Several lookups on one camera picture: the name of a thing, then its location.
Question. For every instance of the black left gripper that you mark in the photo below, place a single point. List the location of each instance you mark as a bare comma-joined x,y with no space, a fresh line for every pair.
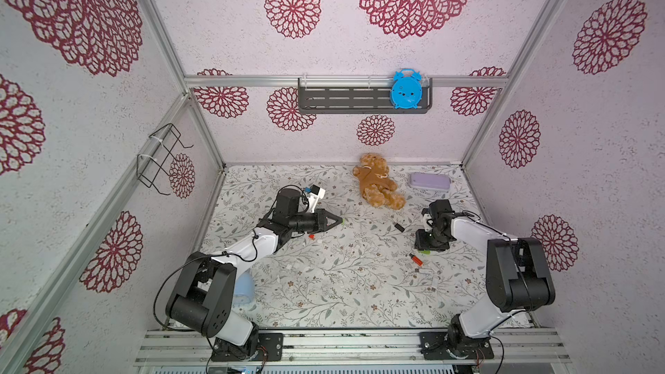
321,223

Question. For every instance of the black wire wall basket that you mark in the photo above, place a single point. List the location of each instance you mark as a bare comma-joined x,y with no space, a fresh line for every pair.
168,168

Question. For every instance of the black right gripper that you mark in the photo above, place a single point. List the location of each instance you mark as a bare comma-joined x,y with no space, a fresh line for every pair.
429,239

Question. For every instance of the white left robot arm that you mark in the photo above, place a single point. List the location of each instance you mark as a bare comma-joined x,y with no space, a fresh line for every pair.
202,297

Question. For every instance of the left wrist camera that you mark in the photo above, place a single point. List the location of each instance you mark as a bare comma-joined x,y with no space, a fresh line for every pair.
314,195

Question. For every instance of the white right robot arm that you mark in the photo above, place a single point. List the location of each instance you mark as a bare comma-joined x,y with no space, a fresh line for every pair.
518,280

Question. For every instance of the purple rectangular case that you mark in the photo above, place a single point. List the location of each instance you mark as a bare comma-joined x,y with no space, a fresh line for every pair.
430,181

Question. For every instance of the blue alarm clock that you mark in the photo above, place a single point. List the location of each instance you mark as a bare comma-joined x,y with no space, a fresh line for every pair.
407,90

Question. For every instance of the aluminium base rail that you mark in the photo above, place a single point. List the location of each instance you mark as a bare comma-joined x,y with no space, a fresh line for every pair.
409,345

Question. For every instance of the light blue cup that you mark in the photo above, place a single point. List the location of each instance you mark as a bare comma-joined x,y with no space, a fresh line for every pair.
244,290

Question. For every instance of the brown teddy bear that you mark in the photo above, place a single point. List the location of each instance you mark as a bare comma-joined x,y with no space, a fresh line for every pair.
376,186

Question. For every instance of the grey wall shelf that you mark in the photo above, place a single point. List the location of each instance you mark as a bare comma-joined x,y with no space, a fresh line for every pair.
315,99

